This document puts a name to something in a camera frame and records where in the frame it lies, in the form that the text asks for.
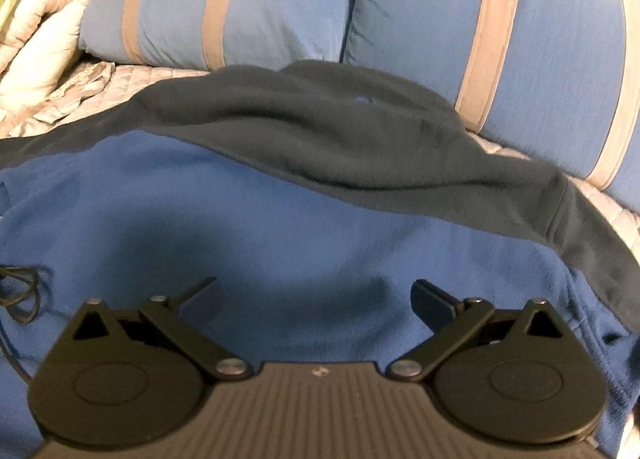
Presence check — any white comforter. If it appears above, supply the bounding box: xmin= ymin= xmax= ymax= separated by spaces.
xmin=0 ymin=0 xmax=121 ymax=124

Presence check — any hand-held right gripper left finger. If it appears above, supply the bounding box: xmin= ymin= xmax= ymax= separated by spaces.
xmin=72 ymin=277 xmax=253 ymax=381

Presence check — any blue and navy fleece jacket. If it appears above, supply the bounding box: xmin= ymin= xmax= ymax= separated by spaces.
xmin=0 ymin=59 xmax=640 ymax=459

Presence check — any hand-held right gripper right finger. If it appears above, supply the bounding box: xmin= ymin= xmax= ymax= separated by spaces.
xmin=387 ymin=279 xmax=563 ymax=382

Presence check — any black cord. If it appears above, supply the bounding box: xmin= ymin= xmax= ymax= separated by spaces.
xmin=0 ymin=263 xmax=53 ymax=385

